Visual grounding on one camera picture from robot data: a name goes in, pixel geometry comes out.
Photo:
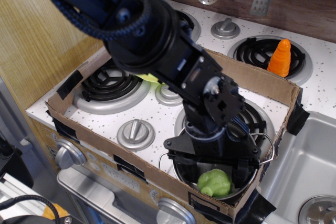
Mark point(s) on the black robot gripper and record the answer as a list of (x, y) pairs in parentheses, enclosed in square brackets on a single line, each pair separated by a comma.
[(231, 145)]

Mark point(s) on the green toy broccoli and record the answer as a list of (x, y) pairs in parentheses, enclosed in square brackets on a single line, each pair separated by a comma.
[(215, 183)]

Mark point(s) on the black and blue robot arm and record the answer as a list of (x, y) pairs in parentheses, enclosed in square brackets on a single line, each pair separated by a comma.
[(147, 36)]

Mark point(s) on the stainless steel pot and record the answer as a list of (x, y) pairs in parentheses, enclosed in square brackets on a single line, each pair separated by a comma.
[(221, 166)]

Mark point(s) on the silver right oven knob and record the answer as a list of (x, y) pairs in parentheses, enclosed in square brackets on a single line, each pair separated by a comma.
[(170, 211)]

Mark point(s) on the silver oven knob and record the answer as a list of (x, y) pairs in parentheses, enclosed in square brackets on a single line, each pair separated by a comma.
[(68, 155), (170, 211)]

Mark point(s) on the grey front stove knob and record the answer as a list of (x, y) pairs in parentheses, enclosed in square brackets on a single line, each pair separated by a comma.
[(136, 135)]

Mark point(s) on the grey stove knob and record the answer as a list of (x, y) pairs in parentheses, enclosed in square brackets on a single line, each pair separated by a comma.
[(225, 29), (167, 97), (136, 135)]

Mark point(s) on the grey centre stove knob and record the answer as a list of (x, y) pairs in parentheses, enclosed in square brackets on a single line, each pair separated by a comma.
[(167, 97)]

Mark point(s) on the grey sink basin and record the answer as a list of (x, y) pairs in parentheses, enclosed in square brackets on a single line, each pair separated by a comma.
[(304, 168)]

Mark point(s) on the metal sink drain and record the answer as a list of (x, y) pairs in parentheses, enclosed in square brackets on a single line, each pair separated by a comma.
[(318, 209)]

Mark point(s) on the yellow-green plastic plate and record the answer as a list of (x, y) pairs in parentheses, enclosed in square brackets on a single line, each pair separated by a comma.
[(149, 78)]

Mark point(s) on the orange cone toy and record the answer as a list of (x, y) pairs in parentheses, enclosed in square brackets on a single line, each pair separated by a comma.
[(281, 59)]

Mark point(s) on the back right black burner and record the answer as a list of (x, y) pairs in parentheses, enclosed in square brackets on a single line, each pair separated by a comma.
[(257, 51)]

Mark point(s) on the front left black burner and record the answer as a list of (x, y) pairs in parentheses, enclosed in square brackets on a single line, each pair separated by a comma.
[(110, 90)]

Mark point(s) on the grey back stove knob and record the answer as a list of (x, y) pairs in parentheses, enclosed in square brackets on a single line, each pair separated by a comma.
[(225, 29)]

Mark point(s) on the back left black burner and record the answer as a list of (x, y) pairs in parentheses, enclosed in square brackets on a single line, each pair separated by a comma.
[(190, 25)]

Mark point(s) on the silver left oven knob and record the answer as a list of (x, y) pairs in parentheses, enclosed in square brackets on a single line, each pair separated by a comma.
[(68, 155)]

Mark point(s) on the brown cardboard fence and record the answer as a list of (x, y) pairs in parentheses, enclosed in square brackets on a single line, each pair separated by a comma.
[(141, 173)]

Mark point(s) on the hanging metal slotted spatula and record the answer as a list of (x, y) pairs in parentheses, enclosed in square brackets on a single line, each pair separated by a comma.
[(260, 8)]

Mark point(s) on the orange object bottom left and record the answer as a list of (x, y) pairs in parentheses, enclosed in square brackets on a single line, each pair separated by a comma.
[(48, 213)]

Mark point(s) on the silver oven door handle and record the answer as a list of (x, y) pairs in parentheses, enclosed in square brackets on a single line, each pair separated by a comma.
[(97, 202)]

